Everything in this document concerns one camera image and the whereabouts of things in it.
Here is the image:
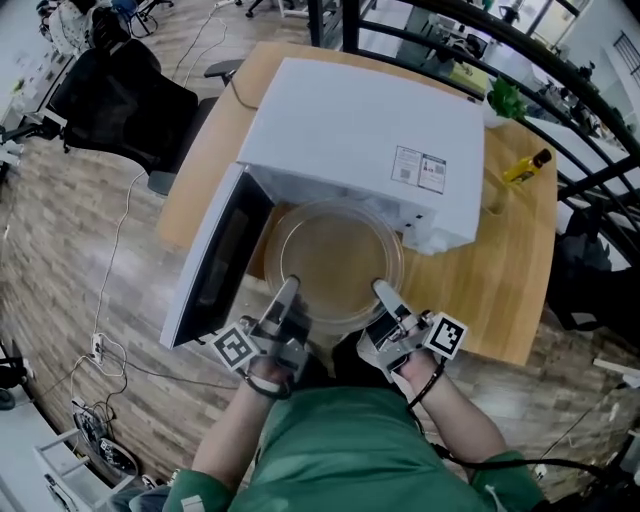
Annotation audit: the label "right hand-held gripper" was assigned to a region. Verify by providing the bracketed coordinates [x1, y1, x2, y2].
[355, 279, 469, 386]

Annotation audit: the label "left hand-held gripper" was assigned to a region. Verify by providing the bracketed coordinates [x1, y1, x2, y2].
[209, 274, 311, 397]

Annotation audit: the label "clear glass turntable plate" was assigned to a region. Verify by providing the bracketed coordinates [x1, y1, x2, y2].
[262, 198, 405, 335]

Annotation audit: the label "person's left forearm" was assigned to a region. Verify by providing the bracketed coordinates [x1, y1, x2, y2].
[192, 384, 281, 494]

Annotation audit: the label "person's right forearm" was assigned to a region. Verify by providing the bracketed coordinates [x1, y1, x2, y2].
[409, 372, 509, 464]

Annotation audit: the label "person's left hand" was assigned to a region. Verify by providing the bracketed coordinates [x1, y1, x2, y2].
[247, 355, 294, 399]

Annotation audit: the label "person's right hand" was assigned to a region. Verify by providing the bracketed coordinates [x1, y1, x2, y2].
[394, 349, 444, 394]

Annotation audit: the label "person's black trousers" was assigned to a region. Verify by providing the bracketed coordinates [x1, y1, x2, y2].
[299, 332, 401, 396]

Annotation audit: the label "small wooden box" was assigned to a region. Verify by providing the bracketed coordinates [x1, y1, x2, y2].
[480, 172, 510, 216]

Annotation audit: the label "person's green shirt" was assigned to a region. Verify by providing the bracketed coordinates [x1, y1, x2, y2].
[164, 387, 546, 512]

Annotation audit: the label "white microwave oven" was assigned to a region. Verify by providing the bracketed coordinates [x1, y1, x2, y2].
[159, 57, 487, 350]

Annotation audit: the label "yellow oil bottle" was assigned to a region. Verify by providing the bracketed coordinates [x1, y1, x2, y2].
[502, 147, 554, 185]

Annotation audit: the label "black office chair with jacket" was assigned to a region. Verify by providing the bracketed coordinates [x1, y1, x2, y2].
[544, 204, 640, 331]

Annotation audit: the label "black floor device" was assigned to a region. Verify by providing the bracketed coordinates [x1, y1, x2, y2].
[72, 397, 140, 476]

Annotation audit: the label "potted green plant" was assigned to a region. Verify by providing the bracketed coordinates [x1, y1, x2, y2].
[482, 74, 529, 130]

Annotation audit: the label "black mesh office chair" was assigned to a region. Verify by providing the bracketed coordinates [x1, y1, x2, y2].
[47, 39, 246, 196]

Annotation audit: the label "black bag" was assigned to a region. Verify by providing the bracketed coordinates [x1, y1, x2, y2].
[544, 479, 640, 512]

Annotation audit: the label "white desk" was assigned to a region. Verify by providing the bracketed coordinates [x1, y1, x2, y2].
[0, 399, 139, 512]

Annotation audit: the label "black floor cable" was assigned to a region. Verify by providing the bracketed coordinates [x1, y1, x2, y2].
[107, 352, 239, 391]

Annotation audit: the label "black microwave power cable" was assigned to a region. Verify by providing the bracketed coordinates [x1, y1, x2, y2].
[227, 74, 261, 110]

